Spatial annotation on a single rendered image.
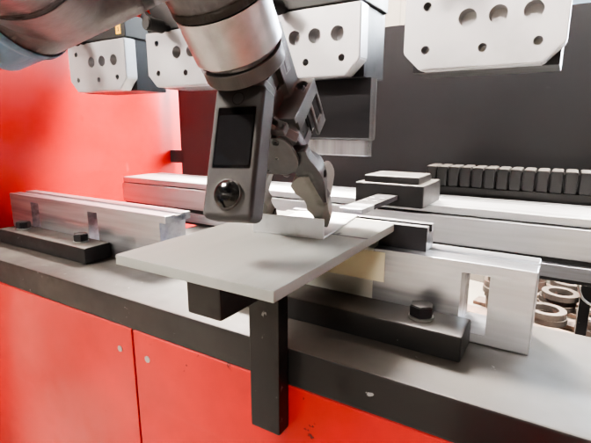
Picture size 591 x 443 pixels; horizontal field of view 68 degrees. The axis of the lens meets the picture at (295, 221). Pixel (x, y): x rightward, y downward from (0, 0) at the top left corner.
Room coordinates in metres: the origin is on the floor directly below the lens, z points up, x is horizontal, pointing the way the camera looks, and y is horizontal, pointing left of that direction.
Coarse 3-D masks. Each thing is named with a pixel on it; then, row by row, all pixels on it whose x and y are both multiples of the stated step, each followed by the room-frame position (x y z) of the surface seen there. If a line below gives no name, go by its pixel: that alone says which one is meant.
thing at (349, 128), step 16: (320, 80) 0.59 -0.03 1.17; (336, 80) 0.58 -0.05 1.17; (352, 80) 0.57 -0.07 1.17; (368, 80) 0.56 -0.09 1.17; (320, 96) 0.59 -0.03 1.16; (336, 96) 0.58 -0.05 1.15; (352, 96) 0.57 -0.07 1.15; (368, 96) 0.55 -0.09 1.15; (336, 112) 0.58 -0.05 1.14; (352, 112) 0.57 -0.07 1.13; (368, 112) 0.55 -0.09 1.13; (336, 128) 0.58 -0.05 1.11; (352, 128) 0.57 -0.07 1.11; (368, 128) 0.55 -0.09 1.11; (320, 144) 0.60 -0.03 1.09; (336, 144) 0.59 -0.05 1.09; (352, 144) 0.58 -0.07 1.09; (368, 144) 0.56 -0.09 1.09
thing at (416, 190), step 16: (368, 176) 0.76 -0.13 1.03; (384, 176) 0.75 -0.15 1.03; (400, 176) 0.74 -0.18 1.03; (416, 176) 0.74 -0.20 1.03; (368, 192) 0.75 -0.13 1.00; (384, 192) 0.74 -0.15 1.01; (400, 192) 0.72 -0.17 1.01; (416, 192) 0.71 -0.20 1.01; (432, 192) 0.75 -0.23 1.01; (352, 208) 0.60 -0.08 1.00; (368, 208) 0.62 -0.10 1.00
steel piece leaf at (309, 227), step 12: (264, 216) 0.48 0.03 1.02; (276, 216) 0.47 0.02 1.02; (288, 216) 0.47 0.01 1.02; (300, 216) 0.56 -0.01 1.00; (312, 216) 0.56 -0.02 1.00; (264, 228) 0.48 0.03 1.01; (276, 228) 0.47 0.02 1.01; (288, 228) 0.47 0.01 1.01; (300, 228) 0.46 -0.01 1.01; (312, 228) 0.46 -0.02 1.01; (324, 228) 0.45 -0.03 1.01; (336, 228) 0.50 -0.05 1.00
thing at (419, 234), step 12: (360, 216) 0.58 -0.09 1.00; (372, 216) 0.57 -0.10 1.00; (396, 228) 0.53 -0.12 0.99; (408, 228) 0.52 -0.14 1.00; (420, 228) 0.51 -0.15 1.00; (432, 228) 0.53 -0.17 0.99; (384, 240) 0.53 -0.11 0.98; (396, 240) 0.53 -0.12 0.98; (408, 240) 0.52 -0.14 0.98; (420, 240) 0.51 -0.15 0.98; (432, 240) 0.53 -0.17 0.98
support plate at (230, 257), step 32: (224, 224) 0.52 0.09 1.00; (352, 224) 0.52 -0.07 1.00; (384, 224) 0.52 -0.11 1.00; (128, 256) 0.39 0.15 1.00; (160, 256) 0.39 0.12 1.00; (192, 256) 0.39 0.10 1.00; (224, 256) 0.39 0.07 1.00; (256, 256) 0.39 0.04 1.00; (288, 256) 0.39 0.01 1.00; (320, 256) 0.39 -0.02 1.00; (352, 256) 0.42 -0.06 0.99; (224, 288) 0.33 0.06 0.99; (256, 288) 0.31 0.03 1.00; (288, 288) 0.32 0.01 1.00
